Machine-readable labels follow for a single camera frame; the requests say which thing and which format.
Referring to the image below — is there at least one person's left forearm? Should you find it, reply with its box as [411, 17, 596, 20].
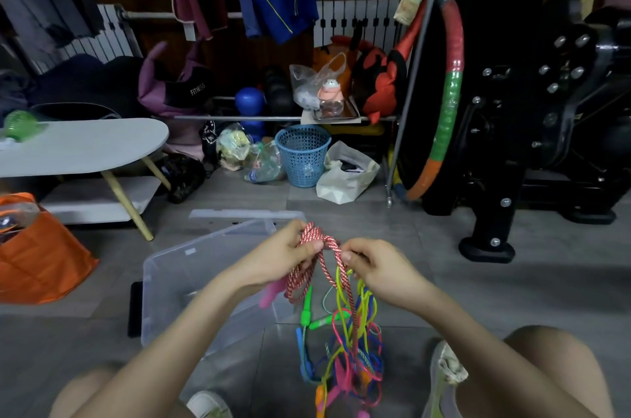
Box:
[74, 280, 249, 418]

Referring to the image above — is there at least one black dumbbell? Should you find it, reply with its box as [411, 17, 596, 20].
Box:
[260, 66, 302, 118]

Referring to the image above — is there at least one green spiky ball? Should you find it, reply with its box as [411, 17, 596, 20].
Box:
[3, 109, 41, 143]

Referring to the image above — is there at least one red green orange hula hoop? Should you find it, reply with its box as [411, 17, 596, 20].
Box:
[393, 0, 465, 202]

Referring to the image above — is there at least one person's right forearm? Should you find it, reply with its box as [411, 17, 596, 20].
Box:
[416, 285, 599, 418]

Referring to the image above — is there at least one clear plastic box lid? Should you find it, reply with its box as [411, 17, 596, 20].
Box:
[189, 209, 307, 225]

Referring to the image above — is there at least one blue plastic mesh basket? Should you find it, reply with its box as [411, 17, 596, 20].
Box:
[274, 124, 332, 189]

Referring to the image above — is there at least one person's left hand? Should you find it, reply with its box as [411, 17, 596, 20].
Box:
[231, 220, 325, 303]

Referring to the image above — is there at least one orange fabric bag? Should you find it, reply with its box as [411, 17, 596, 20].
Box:
[0, 192, 100, 305]

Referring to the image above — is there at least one black exercise machine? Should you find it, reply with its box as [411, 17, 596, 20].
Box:
[419, 0, 631, 265]

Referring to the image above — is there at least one pink lidded clear bottle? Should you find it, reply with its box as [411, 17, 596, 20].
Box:
[317, 79, 346, 119]

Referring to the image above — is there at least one grey metal pole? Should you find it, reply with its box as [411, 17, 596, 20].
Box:
[386, 0, 449, 209]

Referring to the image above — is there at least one neon yellow jump rope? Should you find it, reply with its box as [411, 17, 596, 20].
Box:
[320, 266, 379, 384]

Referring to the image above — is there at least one blue dumbbell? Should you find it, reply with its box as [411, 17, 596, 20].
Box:
[235, 87, 267, 143]

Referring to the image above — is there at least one person's right leg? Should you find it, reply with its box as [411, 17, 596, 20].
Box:
[456, 325, 616, 418]

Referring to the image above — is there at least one person's left leg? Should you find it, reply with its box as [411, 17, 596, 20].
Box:
[48, 366, 195, 418]

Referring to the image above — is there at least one clear plastic storage box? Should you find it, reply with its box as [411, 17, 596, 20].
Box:
[141, 218, 299, 355]

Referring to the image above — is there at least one purple black sports bag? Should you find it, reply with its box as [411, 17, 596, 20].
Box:
[137, 40, 216, 119]

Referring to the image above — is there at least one person's leg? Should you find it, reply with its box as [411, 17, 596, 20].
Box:
[48, 366, 195, 418]
[456, 325, 616, 418]

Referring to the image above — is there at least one dark navy cushion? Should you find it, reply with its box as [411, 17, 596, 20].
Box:
[27, 54, 150, 119]

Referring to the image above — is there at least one white paper bag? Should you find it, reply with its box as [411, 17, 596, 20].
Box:
[315, 140, 381, 206]

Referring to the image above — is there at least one white oval side table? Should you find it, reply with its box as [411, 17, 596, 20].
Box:
[0, 117, 170, 242]

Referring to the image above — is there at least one green handled jump rope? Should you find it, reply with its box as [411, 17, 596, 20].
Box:
[299, 285, 352, 359]

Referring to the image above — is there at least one blue jump rope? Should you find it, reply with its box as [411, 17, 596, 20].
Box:
[295, 327, 385, 384]

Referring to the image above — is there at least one red white braided jump rope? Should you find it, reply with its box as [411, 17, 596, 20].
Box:
[259, 221, 362, 352]

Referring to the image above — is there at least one person's white right shoe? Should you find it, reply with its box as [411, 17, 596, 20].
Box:
[421, 339, 470, 418]

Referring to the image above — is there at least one white ribbed radiator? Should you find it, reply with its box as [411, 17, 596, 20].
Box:
[313, 0, 408, 55]
[29, 3, 145, 75]

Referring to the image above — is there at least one black shiny bag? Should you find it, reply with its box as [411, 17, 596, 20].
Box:
[159, 153, 207, 205]

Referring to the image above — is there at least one crumpled clear plastic bag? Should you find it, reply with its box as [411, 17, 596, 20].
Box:
[244, 141, 288, 185]

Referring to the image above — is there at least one plastic bag with yellow toy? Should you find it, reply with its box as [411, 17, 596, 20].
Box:
[216, 122, 255, 172]

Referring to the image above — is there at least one red black boxing glove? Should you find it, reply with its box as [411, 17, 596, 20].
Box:
[351, 47, 411, 126]

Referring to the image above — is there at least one person's right hand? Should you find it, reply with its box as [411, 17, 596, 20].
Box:
[340, 237, 434, 313]

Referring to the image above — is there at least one metal tray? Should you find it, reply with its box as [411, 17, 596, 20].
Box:
[300, 96, 364, 126]

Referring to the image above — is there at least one person's white left shoe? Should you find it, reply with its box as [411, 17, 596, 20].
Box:
[186, 390, 233, 418]

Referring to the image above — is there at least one white radiator pipe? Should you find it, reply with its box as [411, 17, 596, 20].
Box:
[122, 11, 244, 22]

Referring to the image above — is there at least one orange plush toy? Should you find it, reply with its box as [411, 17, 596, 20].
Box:
[312, 35, 376, 99]

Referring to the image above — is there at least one pink jump rope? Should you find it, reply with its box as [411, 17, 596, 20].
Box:
[323, 308, 384, 413]

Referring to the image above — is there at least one person's white shoe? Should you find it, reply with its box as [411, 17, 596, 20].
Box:
[421, 339, 470, 418]
[186, 390, 233, 418]

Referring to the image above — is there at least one black flat object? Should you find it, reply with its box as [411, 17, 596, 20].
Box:
[128, 281, 144, 338]

